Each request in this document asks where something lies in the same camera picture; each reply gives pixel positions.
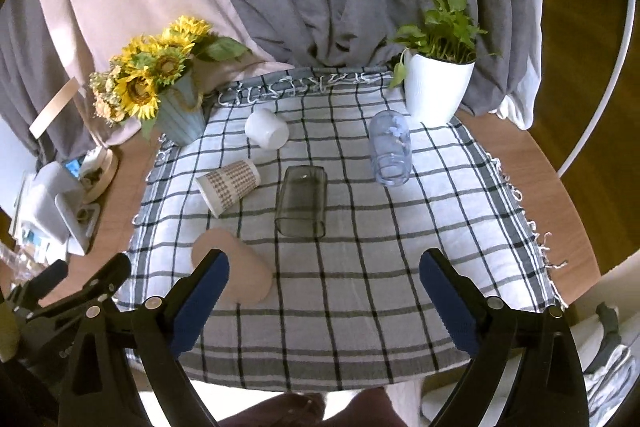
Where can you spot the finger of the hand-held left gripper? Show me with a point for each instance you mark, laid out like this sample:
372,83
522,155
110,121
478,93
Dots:
111,276
50,276

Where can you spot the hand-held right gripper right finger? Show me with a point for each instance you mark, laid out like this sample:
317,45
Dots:
450,302

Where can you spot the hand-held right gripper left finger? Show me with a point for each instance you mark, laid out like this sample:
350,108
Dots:
200,302

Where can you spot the beige cup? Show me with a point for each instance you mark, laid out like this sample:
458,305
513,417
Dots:
247,267

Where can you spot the patterned paper cup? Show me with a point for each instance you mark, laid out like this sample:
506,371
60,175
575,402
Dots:
229,189

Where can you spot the clear grey square cup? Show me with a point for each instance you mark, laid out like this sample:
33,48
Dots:
301,204

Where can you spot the clear blue plastic cup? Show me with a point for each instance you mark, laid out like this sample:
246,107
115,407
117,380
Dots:
390,152

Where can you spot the white cup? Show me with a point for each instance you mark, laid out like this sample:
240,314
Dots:
266,128

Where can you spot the white box device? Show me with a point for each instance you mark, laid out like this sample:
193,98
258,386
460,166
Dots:
55,202

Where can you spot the black white checked tablecloth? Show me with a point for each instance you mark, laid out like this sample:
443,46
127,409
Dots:
350,282

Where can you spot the round wooden stand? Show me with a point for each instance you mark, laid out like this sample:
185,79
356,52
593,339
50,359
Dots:
106,169

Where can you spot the person's right leg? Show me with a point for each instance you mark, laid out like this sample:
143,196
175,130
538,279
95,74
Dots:
370,409

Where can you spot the person's leg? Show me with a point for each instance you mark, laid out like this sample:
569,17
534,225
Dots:
370,409
285,409

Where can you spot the person's left leg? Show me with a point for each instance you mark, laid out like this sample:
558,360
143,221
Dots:
285,409

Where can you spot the dark grey object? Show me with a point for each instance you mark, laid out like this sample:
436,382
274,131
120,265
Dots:
608,324

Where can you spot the wooden strip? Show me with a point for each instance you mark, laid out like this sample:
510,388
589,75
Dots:
54,108

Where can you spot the ribbed blue-grey vase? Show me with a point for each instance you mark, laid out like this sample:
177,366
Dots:
182,119

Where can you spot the white crumpled cloth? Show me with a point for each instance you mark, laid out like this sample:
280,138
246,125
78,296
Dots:
611,379

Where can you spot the sunflower bouquet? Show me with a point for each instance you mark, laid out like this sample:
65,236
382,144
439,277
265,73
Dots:
142,87

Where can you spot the white curtain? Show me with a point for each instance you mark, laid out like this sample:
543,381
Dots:
522,104

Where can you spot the white plant pot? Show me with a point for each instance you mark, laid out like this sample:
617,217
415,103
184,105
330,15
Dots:
437,87

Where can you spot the green potted plant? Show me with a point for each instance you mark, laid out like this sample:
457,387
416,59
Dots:
445,29

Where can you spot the white hoop tube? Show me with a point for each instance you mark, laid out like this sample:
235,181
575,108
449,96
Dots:
627,7

